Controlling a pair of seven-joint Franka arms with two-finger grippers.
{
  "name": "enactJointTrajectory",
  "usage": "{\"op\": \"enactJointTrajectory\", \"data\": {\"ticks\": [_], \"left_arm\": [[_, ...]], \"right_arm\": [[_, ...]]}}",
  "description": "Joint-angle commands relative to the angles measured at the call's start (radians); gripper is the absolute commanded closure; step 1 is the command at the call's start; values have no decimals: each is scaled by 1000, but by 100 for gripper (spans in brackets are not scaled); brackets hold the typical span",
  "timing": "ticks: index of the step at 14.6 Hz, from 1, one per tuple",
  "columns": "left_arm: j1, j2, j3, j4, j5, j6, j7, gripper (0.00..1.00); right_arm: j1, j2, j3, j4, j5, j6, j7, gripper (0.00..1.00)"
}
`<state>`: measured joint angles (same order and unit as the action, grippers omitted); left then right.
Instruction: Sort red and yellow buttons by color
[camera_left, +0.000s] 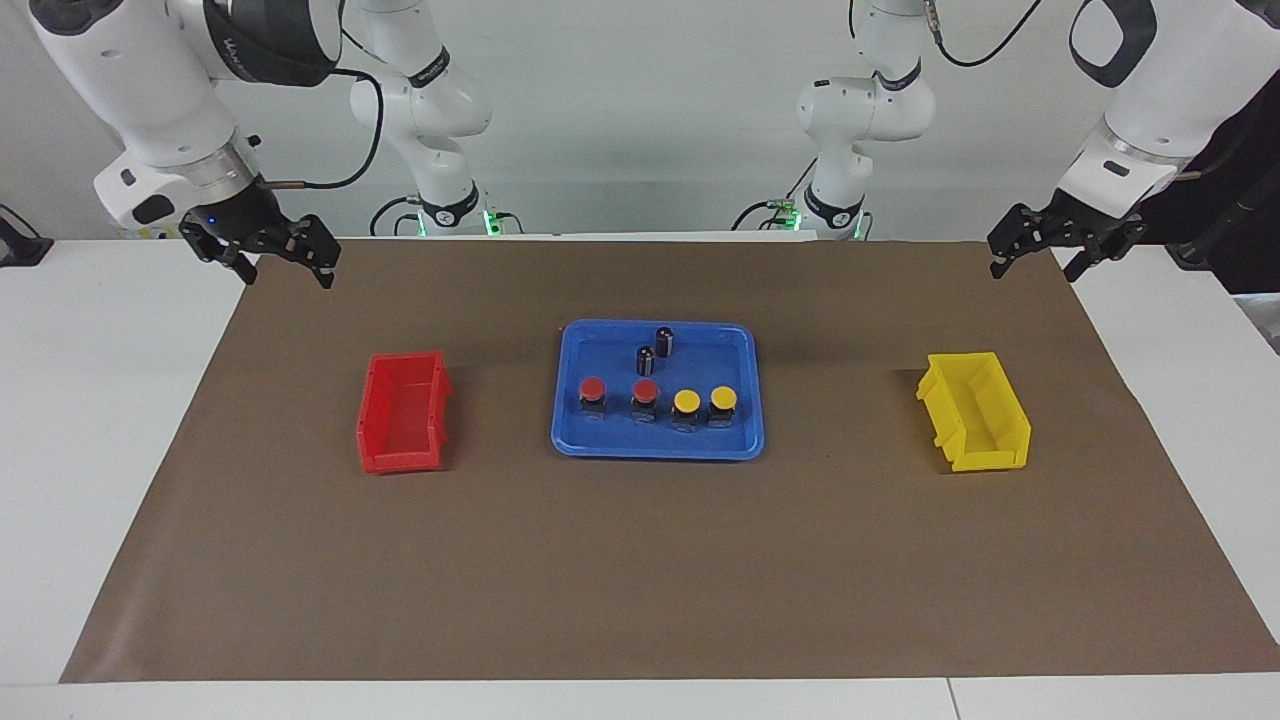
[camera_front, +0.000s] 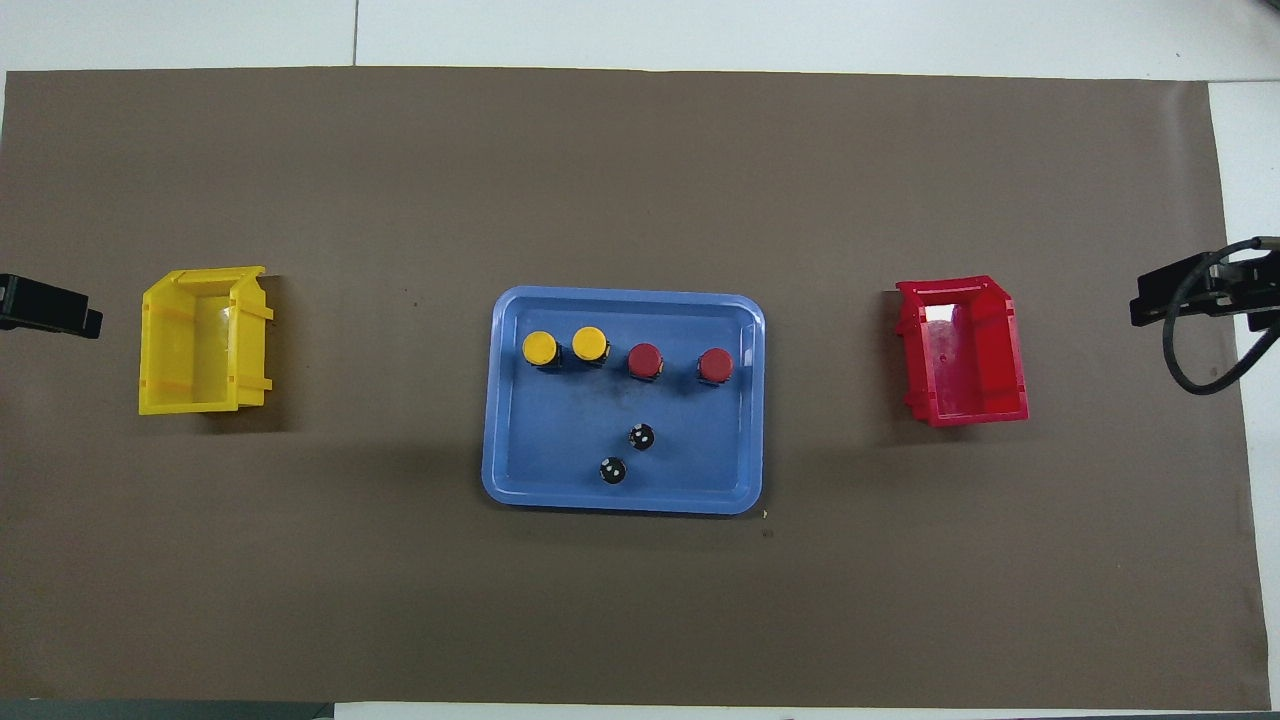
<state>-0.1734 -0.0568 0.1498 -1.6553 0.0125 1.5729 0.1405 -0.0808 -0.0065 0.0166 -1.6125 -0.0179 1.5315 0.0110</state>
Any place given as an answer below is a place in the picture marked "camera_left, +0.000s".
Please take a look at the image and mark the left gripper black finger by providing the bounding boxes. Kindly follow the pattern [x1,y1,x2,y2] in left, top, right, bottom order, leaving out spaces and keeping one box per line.
[1064,225,1146,283]
[988,205,1051,279]

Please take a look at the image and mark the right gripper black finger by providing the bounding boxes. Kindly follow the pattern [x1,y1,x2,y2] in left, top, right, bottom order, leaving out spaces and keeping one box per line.
[296,214,341,289]
[208,250,259,287]

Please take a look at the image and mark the black background equipment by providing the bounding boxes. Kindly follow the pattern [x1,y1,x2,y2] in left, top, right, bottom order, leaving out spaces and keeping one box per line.
[1165,85,1280,296]

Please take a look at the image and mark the red plastic bin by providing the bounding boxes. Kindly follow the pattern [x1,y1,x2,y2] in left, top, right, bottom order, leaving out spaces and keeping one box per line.
[356,350,453,475]

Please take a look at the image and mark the yellow plastic bin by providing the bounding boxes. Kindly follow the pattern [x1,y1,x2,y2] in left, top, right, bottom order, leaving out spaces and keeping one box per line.
[916,351,1032,474]

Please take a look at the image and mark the black clamp at table edge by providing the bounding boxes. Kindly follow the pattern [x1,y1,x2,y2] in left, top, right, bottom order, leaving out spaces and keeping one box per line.
[0,205,53,268]

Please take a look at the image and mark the blue plastic tray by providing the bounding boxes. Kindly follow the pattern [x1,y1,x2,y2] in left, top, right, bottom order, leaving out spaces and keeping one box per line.
[550,319,766,462]

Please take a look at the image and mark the brown paper table mat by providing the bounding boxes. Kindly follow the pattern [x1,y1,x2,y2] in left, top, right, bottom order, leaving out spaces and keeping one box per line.
[60,238,1280,684]

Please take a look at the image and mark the black cables at right base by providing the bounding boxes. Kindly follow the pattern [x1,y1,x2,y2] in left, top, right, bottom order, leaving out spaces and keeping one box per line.
[368,195,523,238]

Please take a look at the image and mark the black cables at base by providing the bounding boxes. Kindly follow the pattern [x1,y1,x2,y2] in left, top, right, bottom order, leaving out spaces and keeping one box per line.
[368,195,523,238]
[730,158,873,241]

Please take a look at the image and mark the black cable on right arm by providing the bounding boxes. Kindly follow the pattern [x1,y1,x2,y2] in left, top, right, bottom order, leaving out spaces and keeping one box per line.
[255,30,386,191]

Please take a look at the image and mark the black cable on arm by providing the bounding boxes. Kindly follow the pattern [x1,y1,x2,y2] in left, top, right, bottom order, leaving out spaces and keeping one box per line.
[255,30,386,191]
[925,0,1043,69]

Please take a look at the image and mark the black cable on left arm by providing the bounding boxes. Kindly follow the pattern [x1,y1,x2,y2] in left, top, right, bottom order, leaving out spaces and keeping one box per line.
[925,0,1043,69]

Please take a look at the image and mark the black cables at left base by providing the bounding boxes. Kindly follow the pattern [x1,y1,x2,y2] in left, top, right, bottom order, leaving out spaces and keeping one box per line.
[730,158,873,241]

